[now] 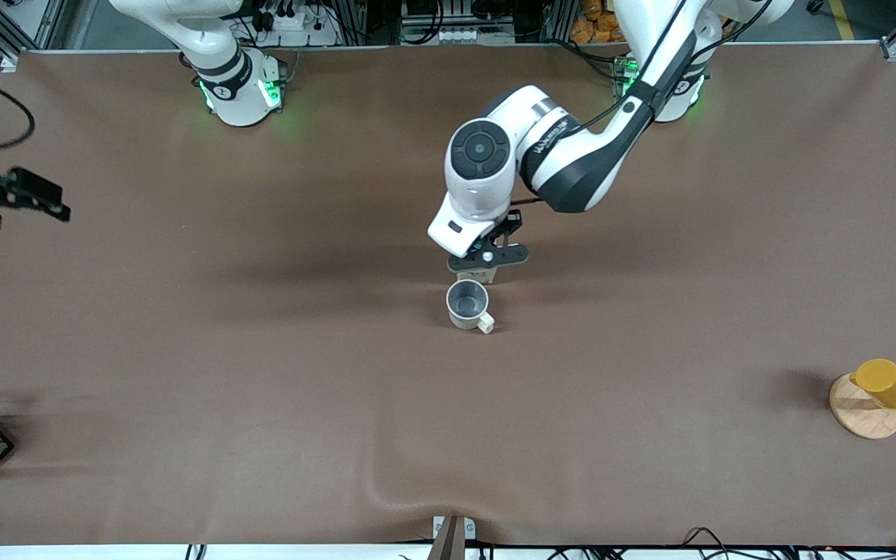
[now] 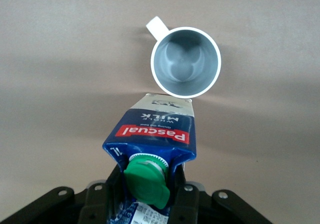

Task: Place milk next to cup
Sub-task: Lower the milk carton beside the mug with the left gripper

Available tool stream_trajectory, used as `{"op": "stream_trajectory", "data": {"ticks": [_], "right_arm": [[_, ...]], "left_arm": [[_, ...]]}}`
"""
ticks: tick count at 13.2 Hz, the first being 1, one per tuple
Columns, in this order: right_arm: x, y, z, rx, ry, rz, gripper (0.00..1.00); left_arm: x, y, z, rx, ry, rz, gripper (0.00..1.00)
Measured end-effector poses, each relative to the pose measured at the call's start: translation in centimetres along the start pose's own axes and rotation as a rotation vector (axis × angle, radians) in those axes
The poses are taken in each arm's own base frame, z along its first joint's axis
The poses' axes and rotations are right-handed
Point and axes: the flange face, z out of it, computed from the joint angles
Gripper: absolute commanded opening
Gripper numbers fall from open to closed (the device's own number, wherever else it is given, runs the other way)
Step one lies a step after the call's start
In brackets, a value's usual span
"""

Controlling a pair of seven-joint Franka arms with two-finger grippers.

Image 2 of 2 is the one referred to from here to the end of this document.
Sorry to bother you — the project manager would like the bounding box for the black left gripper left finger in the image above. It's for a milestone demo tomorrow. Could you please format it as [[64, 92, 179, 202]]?
[[79, 163, 129, 224]]

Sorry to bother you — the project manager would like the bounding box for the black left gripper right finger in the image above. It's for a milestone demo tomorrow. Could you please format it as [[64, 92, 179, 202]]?
[[171, 164, 201, 224]]

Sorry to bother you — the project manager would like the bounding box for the blue white milk carton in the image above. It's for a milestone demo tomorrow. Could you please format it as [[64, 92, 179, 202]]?
[[101, 92, 197, 224]]

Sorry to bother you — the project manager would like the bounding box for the white mug grey inside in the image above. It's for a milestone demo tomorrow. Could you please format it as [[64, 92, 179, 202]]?
[[145, 16, 222, 100]]

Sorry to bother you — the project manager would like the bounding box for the brown table mat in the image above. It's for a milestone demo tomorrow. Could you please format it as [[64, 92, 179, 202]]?
[[0, 0, 320, 224]]

